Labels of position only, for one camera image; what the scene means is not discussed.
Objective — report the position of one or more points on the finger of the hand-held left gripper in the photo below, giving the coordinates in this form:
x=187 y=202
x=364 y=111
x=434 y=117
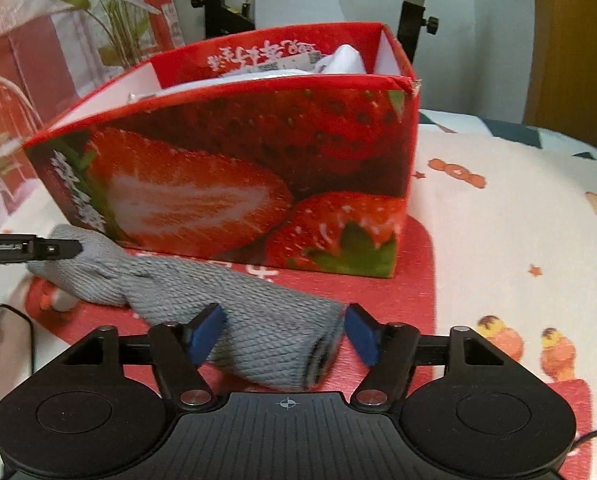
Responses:
x=53 y=249

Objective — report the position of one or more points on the white plastic packet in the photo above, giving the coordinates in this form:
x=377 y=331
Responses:
x=258 y=77

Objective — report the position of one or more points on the red strawberry cardboard box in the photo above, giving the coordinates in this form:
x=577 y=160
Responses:
x=228 y=160

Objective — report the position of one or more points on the grey knit glove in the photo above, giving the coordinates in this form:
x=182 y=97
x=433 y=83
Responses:
x=258 y=320

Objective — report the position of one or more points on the yellow wooden door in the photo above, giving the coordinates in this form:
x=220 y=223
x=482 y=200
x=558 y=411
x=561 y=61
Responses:
x=578 y=50

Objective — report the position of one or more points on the white food-print cloth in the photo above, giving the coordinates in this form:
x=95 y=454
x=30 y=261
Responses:
x=503 y=240

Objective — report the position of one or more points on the white foam board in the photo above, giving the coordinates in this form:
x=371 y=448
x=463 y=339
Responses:
x=298 y=2

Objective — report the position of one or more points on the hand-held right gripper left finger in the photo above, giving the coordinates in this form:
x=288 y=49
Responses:
x=206 y=335

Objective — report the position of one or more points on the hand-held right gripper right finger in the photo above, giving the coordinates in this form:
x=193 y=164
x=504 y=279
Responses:
x=363 y=335

